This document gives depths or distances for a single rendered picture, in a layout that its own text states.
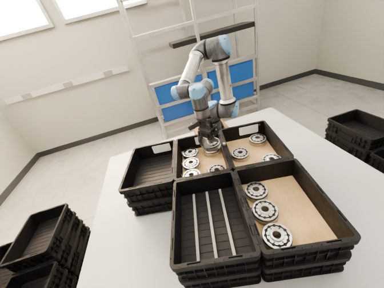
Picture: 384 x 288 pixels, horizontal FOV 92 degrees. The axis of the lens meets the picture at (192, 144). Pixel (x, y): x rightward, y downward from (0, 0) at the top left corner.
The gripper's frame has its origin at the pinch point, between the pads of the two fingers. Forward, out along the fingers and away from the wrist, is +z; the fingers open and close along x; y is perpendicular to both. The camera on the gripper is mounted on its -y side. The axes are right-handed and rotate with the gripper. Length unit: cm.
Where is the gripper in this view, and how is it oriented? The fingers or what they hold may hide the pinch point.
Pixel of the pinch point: (207, 146)
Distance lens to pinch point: 104.7
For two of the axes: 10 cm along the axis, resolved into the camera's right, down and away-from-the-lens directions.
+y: 7.3, 2.4, -6.4
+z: 2.4, 7.9, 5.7
